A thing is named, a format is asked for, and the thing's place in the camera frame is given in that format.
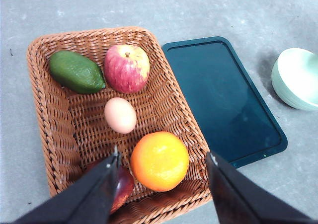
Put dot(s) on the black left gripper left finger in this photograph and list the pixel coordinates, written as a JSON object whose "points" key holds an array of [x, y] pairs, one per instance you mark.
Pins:
{"points": [[88, 200]]}

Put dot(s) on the dark teal rectangular tray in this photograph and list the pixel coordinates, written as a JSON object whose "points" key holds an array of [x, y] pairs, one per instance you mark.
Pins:
{"points": [[225, 109]]}

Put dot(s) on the orange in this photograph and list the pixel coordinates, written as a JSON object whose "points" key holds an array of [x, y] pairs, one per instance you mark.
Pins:
{"points": [[159, 161]]}

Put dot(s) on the dark red plum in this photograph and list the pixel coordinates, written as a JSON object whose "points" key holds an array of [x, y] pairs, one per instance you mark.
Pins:
{"points": [[124, 185]]}

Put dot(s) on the beige egg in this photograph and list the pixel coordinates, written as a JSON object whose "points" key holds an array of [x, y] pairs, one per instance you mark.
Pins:
{"points": [[120, 115]]}

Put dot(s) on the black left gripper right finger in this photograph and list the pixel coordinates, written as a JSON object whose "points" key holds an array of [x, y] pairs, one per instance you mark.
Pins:
{"points": [[240, 200]]}

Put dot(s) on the brown wicker basket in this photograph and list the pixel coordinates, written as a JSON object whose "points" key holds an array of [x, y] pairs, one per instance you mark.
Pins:
{"points": [[75, 135]]}

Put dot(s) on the red yellow apple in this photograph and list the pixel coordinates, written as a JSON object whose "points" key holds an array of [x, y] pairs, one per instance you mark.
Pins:
{"points": [[126, 68]]}

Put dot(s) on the green avocado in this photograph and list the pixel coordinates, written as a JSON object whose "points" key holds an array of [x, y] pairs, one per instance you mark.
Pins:
{"points": [[76, 72]]}

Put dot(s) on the light green bowl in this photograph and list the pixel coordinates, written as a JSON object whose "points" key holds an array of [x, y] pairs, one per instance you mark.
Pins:
{"points": [[294, 78]]}

